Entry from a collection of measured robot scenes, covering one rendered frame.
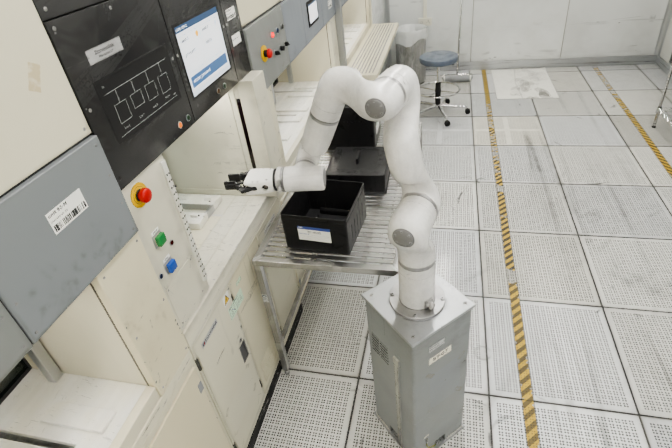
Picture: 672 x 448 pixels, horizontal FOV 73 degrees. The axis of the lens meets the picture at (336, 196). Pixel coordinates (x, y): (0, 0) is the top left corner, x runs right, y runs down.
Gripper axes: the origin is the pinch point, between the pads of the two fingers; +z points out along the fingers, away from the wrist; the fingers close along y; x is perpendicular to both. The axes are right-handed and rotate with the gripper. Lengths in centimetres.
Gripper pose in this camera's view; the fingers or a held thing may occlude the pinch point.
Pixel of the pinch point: (232, 181)
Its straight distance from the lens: 155.5
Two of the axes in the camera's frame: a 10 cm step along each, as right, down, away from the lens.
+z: -9.9, 0.4, 1.4
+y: 0.9, -5.6, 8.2
